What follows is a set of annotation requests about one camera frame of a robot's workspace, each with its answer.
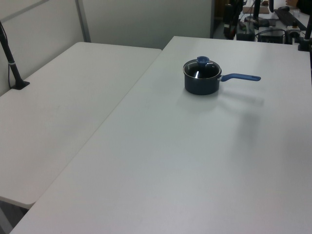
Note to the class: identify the glass lid with blue knob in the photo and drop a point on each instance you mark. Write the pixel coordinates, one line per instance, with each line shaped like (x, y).
(195, 70)

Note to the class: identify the black camera pole with zip tie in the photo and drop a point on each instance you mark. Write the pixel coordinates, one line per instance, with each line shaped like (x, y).
(11, 64)

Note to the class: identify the black electronics box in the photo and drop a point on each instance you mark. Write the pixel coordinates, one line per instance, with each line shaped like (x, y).
(270, 36)

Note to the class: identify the black monitor stand round base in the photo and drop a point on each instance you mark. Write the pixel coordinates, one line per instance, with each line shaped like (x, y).
(262, 23)

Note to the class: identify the dark device with green part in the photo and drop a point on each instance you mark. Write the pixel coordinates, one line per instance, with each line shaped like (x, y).
(245, 35)

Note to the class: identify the grey metal partition post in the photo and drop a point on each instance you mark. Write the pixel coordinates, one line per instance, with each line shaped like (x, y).
(83, 22)

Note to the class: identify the black keyboard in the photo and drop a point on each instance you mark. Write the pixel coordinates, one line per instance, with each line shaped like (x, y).
(286, 17)

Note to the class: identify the tall black box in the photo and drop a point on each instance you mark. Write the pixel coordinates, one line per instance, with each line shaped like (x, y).
(229, 13)

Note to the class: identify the black clamped camera pole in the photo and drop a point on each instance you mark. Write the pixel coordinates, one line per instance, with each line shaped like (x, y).
(304, 45)

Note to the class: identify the white side table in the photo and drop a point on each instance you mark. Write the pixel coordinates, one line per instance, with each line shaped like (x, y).
(68, 97)

